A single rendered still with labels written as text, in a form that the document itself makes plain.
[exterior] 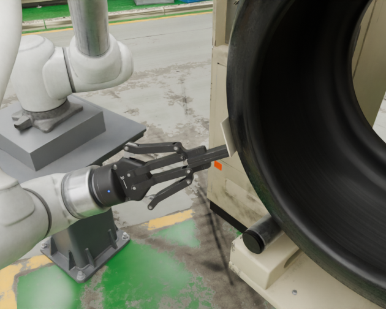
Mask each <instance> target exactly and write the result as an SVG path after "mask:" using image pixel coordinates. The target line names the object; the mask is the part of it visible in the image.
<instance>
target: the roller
mask: <svg viewBox="0 0 386 309"><path fill-rule="evenodd" d="M284 233H285V232H284V231H283V230H282V229H281V228H280V227H279V225H278V224H277V222H276V221H275V220H274V219H273V217H272V216H271V215H270V214H269V212H268V213H267V214H266V215H265V216H263V217H262V218H261V219H259V220H258V221H257V222H256V223H254V224H253V225H252V226H251V227H250V228H248V229H247V230H246V231H245V232H243V242H244V244H245V246H246V248H247V249H248V250H249V251H251V252H253V253H255V254H260V253H262V252H263V251H265V250H266V249H267V248H268V247H269V246H270V245H271V244H272V243H274V242H275V241H276V240H277V239H278V238H280V236H281V235H282V234H284Z"/></svg>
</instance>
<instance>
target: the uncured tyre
mask: <svg viewBox="0 0 386 309"><path fill-rule="evenodd" d="M372 1H373V0H239V3H238V6H237V10H236V12H235V16H234V19H233V24H232V29H231V33H230V39H229V47H228V54H227V75H226V96H227V110H228V115H229V122H230V128H231V132H232V136H233V140H234V143H235V146H236V149H237V152H238V155H239V158H240V161H241V163H242V165H243V168H244V171H245V172H246V175H247V176H248V178H249V181H250V182H251V185H252V187H253V188H254V190H255V192H256V193H257V195H258V197H259V199H260V200H261V201H262V203H263V205H264V206H265V208H266V209H267V210H268V212H269V214H270V215H271V216H272V217H273V219H274V220H275V221H276V222H277V224H278V225H279V227H280V228H281V229H282V230H283V231H284V232H285V233H286V234H287V236H288V237H289V238H290V239H291V240H292V241H293V242H294V243H295V244H296V246H297V247H299V249H301V250H302V251H303V252H304V253H305V254H306V255H307V256H308V257H309V258H310V259H312V260H313V261H314V262H315V263H316V264H317V265H318V266H320V267H321V268H322V269H324V270H325V271H326V272H327V273H329V274H330V275H331V276H332V277H333V278H335V279H337V280H338V281H339V282H340V283H342V284H343V285H345V286H347V287H348V288H349V289H351V290H353V291H354V292H356V293H357V294H359V295H360V296H362V297H364V298H366V299H367V300H369V301H370V302H372V303H375V304H376V305H378V306H380V307H382V308H384V309H386V143H385V142H384V141H383V140H382V139H381V138H380V137H379V136H378V134H377V133H376V132H375V130H374V129H373V128H372V127H371V125H370V124H369V123H368V121H367V119H366V118H365V116H364V114H363V112H362V110H361V108H360V106H359V103H358V101H357V97H356V95H355V90H354V84H353V80H352V53H353V49H354V42H355V38H356V35H357V32H358V29H359V26H360V23H361V21H362V19H363V17H364V15H365V13H366V11H367V9H368V7H369V6H370V4H371V3H372Z"/></svg>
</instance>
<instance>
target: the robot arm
mask: <svg viewBox="0 0 386 309"><path fill-rule="evenodd" d="M67 2H68V6H69V11H70V17H71V20H72V26H73V29H74V34H75V35H74V36H73V38H72V40H71V42H70V46H69V47H63V48H62V47H57V46H54V45H53V42H52V41H50V40H48V39H47V38H45V37H42V36H38V35H27V36H21V33H22V6H21V0H0V106H1V103H2V100H3V97H4V94H5V91H6V88H7V85H8V82H9V79H11V82H12V86H13V88H14V91H15V93H16V95H17V98H18V100H19V101H20V104H21V108H22V109H21V110H19V111H17V112H15V113H13V114H12V115H11V117H12V119H13V120H15V121H16V122H15V123H14V126H15V128H16V129H17V130H19V131H20V130H22V129H26V128H28V127H30V126H32V127H35V128H37V129H40V130H41V131H42V132H43V133H49V132H51V131H52V130H53V129H54V128H55V127H57V126H58V125H59V124H61V123H62V122H64V121H66V120H67V119H68V118H70V117H71V116H73V115H74V114H76V113H78V112H81V111H82V110H83V106H82V105H81V104H75V103H73V102H70V101H69V100H68V98H67V96H69V95H71V94H73V93H82V92H90V91H98V90H104V89H107V88H113V87H116V86H118V85H120V84H122V83H124V82H126V81H127V80H128V79H130V77H131V75H132V74H133V72H134V61H133V57H132V53H131V51H130V50H129V49H128V47H127V45H125V44H123V43H122V42H120V41H117V40H116V39H115V38H114V37H113V36H112V35H111V34H110V33H109V25H108V5H107V0H67ZM123 150H124V156H123V157H122V158H121V159H119V161H116V162H113V163H110V164H107V165H104V166H97V165H91V166H88V167H85V168H82V169H78V170H73V171H71V172H68V173H64V174H61V173H58V174H51V175H46V176H44V177H39V178H35V179H32V180H29V181H26V182H24V183H22V184H19V182H18V179H16V178H13V177H11V176H10V175H7V174H6V173H5V172H4V171H3V170H2V169H1V168H0V270H2V269H3V268H5V267H7V266H8V265H10V264H12V263H14V262H15V261H17V260H19V259H20V258H21V257H23V256H24V255H25V254H26V253H28V252H29V251H31V250H32V249H33V248H34V247H35V246H36V245H37V244H38V243H39V242H41V241H42V240H44V239H45V238H47V237H49V236H51V235H53V234H55V233H57V232H59V231H62V230H64V229H67V228H68V227H69V226H70V225H72V224H73V223H75V222H76V221H78V220H80V219H82V218H88V217H90V216H93V215H97V214H100V213H104V212H107V211H108V210H109V209H110V208H111V207H112V206H114V205H118V204H122V203H125V202H129V201H131V200H134V201H143V202H144V203H145V204H146V205H148V206H147V208H148V210H153V209H154V208H155V206H156V205H157V204H158V203H159V202H161V201H162V200H164V199H166V198H168V197H170V196H171V195H173V194H175V193H177V192H178V191H181V190H182V189H184V188H186V187H187V186H189V185H191V184H192V181H193V179H194V172H198V171H201V170H205V169H208V168H210V167H211V162H213V161H217V160H219V159H223V158H227V157H229V152H228V150H227V146H226V144H224V145H221V146H218V147H214V148H210V149H208V150H207V149H206V147H205V145H201V146H199V147H195V148H191V149H189V150H187V149H185V148H184V147H183V146H182V143H181V142H162V143H145V144H139V143H135V142H128V143H127V144H125V145H124V146H123ZM170 152H176V153H174V154H170V155H167V156H164V157H161V158H157V159H154V160H149V161H146V162H144V161H141V160H139V159H135V158H132V157H131V156H135V155H136V154H138V155H139V154H151V153H170ZM185 160H186V161H187V163H188V164H187V165H185V166H181V167H177V168H174V169H170V170H166V171H163V172H160V173H155V174H151V172H150V171H152V170H155V169H158V168H161V167H165V166H169V165H171V164H175V163H178V162H181V161H184V162H185ZM183 176H185V177H183ZM180 177H183V178H182V179H180V180H178V181H176V182H175V183H173V184H171V185H170V186H168V187H166V188H164V189H163V190H161V191H159V192H158V193H157V194H156V195H154V194H150V195H149V196H147V195H146V194H147V192H148V191H149V189H150V188H151V187H152V186H154V185H156V184H158V183H162V182H165V181H169V180H173V179H176V178H180Z"/></svg>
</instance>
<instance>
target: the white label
mask: <svg viewBox="0 0 386 309"><path fill-rule="evenodd" d="M220 125H221V129H222V133H223V135H224V139H225V143H226V146H227V150H228V152H229V156H230V158H231V157H232V156H233V154H234V153H235V152H236V150H237V149H236V146H235V143H234V140H233V136H232V132H231V128H230V122H229V116H228V117H227V118H225V119H224V120H223V121H222V122H221V123H220Z"/></svg>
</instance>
